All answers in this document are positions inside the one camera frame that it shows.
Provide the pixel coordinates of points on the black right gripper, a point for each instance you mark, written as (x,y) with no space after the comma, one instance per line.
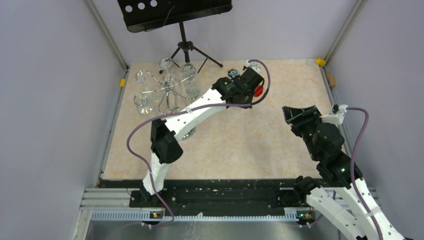
(299,116)

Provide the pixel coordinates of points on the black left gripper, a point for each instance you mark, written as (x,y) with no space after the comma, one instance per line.
(249,101)

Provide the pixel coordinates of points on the large plain wine glass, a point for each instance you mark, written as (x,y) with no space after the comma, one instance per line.
(144,77)

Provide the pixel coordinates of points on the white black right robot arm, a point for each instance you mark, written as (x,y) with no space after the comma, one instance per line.
(362,217)

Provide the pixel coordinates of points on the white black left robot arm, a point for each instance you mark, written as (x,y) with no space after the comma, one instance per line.
(166,133)

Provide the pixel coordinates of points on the chrome wine glass rack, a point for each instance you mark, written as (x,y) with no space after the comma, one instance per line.
(167,93)

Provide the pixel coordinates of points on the patterned rear wine glass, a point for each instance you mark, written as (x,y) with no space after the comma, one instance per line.
(190,80)

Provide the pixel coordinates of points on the tall rear wine glass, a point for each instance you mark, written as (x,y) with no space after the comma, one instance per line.
(166,66)

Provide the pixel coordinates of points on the plain front-left wine glass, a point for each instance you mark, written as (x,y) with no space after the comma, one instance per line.
(144,103)

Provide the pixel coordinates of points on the red round toy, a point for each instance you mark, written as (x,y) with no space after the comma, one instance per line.
(258,91)

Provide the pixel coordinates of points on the black blue small device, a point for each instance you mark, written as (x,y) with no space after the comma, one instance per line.
(233,73)

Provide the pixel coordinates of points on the small wooden block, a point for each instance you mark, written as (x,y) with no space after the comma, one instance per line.
(332,82)

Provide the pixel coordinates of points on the black music stand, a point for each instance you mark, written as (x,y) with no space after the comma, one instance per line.
(149,15)

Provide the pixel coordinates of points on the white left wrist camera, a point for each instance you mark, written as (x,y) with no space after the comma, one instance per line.
(253,65)

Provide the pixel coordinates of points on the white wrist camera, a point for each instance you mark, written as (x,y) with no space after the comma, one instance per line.
(253,65)
(336,115)

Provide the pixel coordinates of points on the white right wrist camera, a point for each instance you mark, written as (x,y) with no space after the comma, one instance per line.
(336,115)

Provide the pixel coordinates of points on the yellow corner bracket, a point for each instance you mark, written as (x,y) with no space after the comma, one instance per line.
(321,62)

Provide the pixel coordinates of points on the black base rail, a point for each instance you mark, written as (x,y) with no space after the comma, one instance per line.
(214,197)

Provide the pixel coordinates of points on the yellow left edge bracket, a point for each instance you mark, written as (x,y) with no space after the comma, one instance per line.
(122,82)

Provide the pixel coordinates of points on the aluminium frame post right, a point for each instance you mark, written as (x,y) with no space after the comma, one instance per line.
(348,22)

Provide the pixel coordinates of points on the aluminium frame post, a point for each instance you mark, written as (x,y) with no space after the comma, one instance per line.
(106,34)
(348,22)

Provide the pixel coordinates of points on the aluminium frame post left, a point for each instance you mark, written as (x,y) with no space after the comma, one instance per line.
(106,34)

